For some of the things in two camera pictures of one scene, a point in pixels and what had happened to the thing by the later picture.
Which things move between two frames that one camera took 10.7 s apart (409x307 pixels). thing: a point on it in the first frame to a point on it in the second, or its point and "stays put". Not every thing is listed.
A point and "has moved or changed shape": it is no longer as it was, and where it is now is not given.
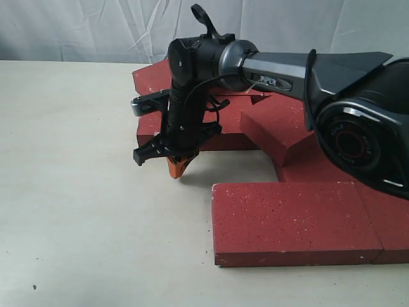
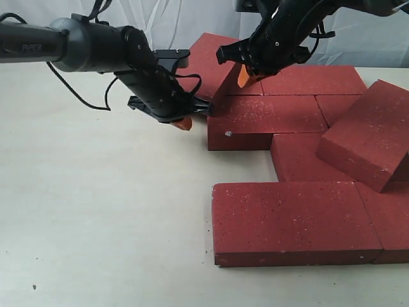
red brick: (289, 224) stays put
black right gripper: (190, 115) to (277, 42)
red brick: (231, 137) has moved or changed shape
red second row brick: (316, 168) stays put
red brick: (279, 123) has moved or changed shape
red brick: (390, 216) stays put
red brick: (153, 78) has moved or changed shape
